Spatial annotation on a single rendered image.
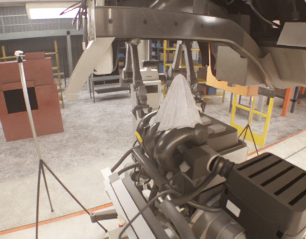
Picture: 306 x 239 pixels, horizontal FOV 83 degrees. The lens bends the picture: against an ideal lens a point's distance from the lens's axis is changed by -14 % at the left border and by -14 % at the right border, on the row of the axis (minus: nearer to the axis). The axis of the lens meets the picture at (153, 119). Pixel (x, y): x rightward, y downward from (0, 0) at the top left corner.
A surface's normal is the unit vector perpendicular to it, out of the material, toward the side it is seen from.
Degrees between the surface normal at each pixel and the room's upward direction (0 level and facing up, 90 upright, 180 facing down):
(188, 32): 90
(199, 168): 90
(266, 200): 80
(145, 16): 90
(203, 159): 90
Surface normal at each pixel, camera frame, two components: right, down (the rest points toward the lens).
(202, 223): -0.68, -0.48
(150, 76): 0.32, 0.34
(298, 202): 0.00, -0.93
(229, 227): -0.18, -0.81
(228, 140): 0.44, 0.14
